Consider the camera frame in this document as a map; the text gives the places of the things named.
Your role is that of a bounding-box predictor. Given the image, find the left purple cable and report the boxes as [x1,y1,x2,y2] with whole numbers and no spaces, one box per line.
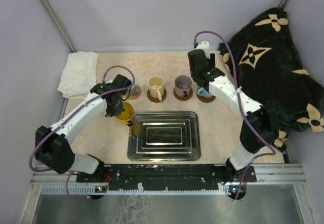
[28,65,136,203]

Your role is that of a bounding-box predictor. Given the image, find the yellow cup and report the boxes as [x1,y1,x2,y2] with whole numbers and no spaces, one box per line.
[116,102,134,127]

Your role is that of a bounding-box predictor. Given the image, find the purple cable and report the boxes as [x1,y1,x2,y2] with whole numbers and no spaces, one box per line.
[193,30,276,201]
[28,65,136,203]

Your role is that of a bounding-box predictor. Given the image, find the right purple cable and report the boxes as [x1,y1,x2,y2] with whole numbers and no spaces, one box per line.
[193,30,276,201]

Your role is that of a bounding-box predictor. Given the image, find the wooden coaster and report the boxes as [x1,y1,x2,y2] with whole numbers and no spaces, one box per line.
[147,89,167,103]
[173,89,193,101]
[196,92,216,103]

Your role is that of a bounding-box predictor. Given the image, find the purple glass mug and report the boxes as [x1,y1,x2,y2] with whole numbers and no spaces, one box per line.
[174,75,192,99]

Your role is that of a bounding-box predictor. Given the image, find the white folded cloth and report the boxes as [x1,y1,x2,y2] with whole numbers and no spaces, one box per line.
[57,51,99,99]

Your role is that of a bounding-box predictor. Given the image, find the black floral blanket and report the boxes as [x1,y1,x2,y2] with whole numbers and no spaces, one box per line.
[218,8,323,152]

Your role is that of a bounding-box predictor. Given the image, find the steel tray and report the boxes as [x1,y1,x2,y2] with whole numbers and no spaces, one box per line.
[128,111,201,162]

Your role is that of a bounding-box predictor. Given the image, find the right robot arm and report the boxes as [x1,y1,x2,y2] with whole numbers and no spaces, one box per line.
[188,41,278,182]

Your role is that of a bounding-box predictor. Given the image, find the woven coaster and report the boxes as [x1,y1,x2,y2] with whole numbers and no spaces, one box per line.
[122,91,140,100]

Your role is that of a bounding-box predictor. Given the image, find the cream mug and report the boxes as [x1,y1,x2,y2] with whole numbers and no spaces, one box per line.
[148,76,165,101]

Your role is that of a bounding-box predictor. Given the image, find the white and blue cup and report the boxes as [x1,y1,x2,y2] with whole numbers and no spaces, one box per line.
[197,87,213,99]

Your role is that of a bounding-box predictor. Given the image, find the aluminium rail frame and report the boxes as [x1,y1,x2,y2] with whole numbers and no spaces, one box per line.
[21,164,318,223]

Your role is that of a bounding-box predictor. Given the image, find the small clear grey cup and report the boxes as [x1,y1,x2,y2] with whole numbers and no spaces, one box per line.
[129,85,142,96]

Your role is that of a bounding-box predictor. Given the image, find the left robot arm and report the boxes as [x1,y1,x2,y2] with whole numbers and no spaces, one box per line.
[30,74,134,182]

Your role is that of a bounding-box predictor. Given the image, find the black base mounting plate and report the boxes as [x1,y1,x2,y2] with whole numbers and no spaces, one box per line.
[76,164,244,191]

